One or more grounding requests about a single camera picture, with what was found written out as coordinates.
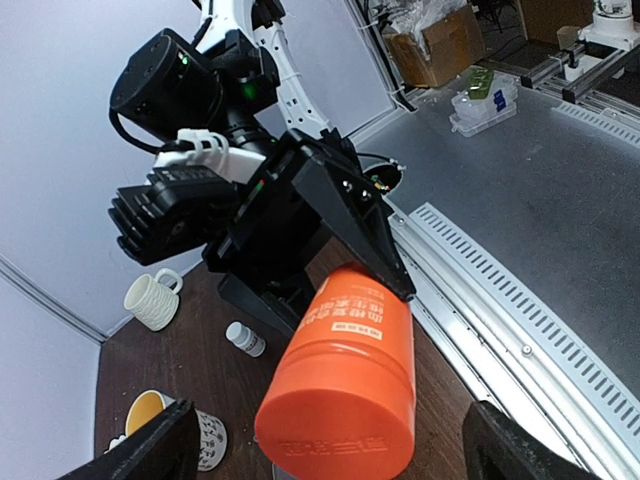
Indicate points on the cardboard box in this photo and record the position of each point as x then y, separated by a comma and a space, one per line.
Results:
438, 53

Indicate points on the clear parts box outside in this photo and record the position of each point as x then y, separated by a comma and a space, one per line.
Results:
489, 99

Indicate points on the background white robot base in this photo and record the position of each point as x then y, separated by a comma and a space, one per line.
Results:
613, 25

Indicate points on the orange pill bottle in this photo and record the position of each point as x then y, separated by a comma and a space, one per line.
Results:
342, 401

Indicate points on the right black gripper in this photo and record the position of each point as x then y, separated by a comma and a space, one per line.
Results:
278, 231

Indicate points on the small white bottle right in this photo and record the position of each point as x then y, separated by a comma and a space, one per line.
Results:
245, 339

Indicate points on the cream ribbed mug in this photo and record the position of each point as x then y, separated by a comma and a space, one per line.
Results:
154, 300

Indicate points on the patterned mug yellow inside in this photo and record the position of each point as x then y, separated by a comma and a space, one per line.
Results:
213, 435

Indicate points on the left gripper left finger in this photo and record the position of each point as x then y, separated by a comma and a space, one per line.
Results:
165, 448

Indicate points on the front aluminium rail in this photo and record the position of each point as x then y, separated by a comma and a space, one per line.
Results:
511, 349

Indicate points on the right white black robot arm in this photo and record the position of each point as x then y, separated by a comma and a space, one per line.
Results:
236, 77

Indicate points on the right aluminium frame post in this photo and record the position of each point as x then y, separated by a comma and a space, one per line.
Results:
367, 27

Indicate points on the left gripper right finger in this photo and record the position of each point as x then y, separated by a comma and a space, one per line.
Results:
497, 447

